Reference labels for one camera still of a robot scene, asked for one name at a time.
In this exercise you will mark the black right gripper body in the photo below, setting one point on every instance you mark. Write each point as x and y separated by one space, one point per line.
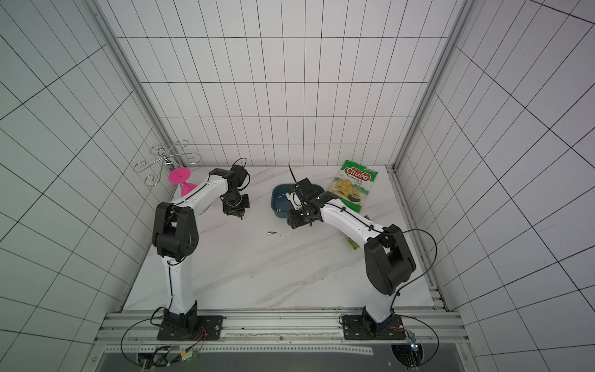
295 218

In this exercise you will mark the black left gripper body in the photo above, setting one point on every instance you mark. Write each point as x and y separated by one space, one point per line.
235 203

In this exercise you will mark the dark teal plastic storage box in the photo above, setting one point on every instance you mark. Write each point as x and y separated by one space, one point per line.
280 203

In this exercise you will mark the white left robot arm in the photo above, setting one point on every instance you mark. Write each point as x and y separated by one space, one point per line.
175 233

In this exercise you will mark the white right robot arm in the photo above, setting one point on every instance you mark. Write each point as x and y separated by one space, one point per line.
388 259

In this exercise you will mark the green Chuba cassava chips bag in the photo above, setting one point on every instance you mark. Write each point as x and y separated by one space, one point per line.
353 184

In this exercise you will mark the small green snack packet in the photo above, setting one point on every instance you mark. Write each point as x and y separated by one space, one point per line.
353 243

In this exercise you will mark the pink plastic wine glass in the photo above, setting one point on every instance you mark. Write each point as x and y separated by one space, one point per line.
180 177

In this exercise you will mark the chrome wire glass rack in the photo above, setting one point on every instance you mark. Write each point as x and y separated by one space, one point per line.
178 155

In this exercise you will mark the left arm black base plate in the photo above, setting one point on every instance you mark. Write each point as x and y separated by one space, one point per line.
175 328

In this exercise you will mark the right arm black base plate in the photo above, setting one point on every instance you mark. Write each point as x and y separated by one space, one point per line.
363 328

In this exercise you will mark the aluminium rail frame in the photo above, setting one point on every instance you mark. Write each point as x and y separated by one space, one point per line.
285 339

